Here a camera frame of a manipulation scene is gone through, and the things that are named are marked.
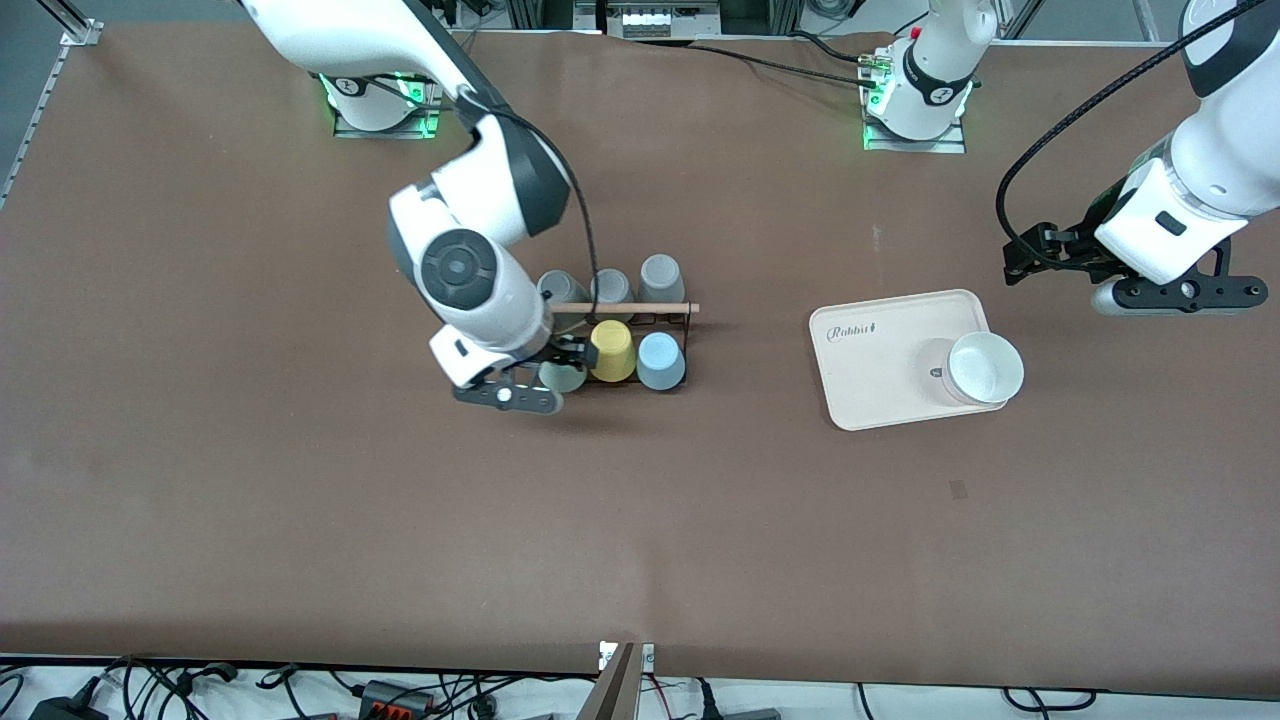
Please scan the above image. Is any light blue cup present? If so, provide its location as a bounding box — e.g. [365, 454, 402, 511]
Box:
[637, 332, 688, 393]

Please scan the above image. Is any yellow cup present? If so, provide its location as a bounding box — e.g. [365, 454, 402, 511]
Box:
[589, 321, 639, 383]

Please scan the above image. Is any white bowl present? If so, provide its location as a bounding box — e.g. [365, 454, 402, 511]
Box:
[918, 332, 1025, 407]

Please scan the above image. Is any cream plastic tray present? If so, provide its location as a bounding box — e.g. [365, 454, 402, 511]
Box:
[810, 289, 1011, 431]

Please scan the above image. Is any white electronics box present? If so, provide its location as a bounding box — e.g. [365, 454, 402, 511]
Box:
[604, 0, 723, 40]

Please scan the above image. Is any black orange power strip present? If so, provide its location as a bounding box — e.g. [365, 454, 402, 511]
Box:
[358, 680, 437, 720]

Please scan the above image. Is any black power adapter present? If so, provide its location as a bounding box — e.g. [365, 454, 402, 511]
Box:
[28, 694, 107, 720]

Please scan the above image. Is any black wire cup rack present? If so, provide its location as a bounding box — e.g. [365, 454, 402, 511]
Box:
[545, 300, 701, 391]

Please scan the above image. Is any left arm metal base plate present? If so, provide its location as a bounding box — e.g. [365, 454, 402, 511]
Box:
[863, 50, 967, 154]

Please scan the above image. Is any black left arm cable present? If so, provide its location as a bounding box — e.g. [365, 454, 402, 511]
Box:
[997, 0, 1263, 253]

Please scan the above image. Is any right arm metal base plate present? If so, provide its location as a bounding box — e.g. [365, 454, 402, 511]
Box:
[333, 70, 442, 139]

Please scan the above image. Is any black cable across table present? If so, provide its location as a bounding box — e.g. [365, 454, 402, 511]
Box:
[690, 38, 883, 87]

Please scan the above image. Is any grey camera stand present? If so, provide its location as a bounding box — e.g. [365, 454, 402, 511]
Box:
[576, 642, 657, 720]

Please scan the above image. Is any black looped cable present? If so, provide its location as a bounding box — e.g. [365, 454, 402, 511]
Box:
[1003, 687, 1098, 714]

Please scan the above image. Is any black cable tangle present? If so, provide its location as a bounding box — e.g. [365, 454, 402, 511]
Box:
[98, 655, 243, 720]

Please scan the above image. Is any aluminium table edge rail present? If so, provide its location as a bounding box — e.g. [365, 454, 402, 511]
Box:
[0, 18, 103, 208]

